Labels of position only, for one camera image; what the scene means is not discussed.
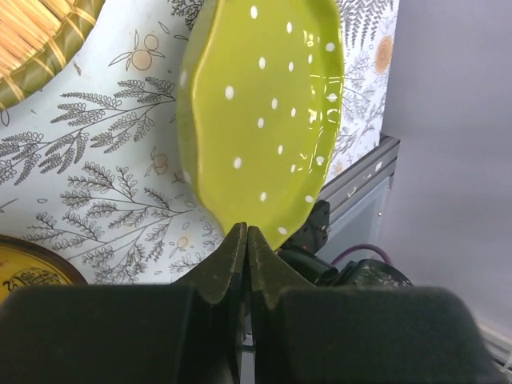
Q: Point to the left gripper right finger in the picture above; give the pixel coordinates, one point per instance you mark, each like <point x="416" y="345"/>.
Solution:
<point x="308" y="334"/>

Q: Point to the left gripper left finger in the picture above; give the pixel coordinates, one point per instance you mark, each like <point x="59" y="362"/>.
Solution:
<point x="189" y="331"/>

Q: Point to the green polka dot plate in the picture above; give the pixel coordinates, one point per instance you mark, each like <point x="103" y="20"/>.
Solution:
<point x="259" y="107"/>

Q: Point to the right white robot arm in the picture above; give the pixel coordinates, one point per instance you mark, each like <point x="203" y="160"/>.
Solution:
<point x="311" y="252"/>

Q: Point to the yellow brown patterned plate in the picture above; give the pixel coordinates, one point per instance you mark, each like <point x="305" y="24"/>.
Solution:
<point x="27" y="264"/>

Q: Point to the floral patterned table mat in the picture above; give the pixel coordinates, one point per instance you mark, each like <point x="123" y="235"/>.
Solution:
<point x="90" y="166"/>

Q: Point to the woven bamboo tray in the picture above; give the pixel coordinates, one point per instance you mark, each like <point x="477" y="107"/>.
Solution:
<point x="38" y="39"/>

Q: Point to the aluminium frame rail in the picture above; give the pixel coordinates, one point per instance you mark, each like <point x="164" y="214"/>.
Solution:
<point x="358" y="196"/>

